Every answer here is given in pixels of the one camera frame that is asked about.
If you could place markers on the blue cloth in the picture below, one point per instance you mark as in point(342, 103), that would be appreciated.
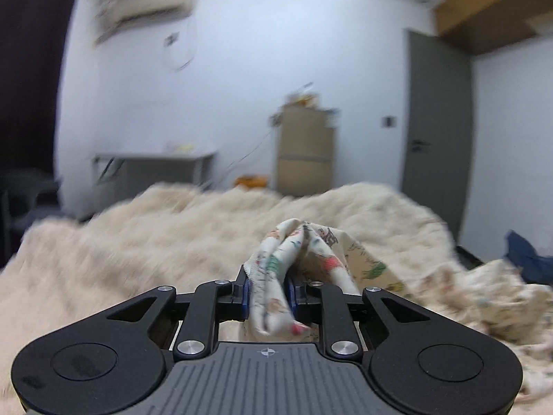
point(529, 259)

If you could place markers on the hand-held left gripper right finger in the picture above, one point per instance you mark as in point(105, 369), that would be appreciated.
point(290, 296)

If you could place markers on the white wall air conditioner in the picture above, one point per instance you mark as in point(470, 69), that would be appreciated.
point(147, 8)

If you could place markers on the fluffy cream blanket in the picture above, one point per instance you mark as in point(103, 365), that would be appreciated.
point(129, 246)

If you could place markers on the dark wall switch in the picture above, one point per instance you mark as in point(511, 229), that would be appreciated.
point(389, 122)

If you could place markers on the grey door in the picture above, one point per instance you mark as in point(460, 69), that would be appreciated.
point(436, 129)

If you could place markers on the orange bag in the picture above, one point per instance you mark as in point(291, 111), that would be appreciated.
point(251, 181)

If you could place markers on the dark curtain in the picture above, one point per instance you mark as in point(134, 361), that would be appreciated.
point(30, 73)

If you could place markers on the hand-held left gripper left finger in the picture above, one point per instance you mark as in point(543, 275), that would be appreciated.
point(246, 300)

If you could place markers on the cream cartoon printed cloth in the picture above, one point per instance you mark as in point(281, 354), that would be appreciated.
point(276, 263)

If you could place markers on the grey folding table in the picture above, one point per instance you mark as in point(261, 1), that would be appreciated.
point(151, 168)

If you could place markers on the brown wooden cabinet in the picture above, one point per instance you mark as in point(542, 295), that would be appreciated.
point(488, 13)

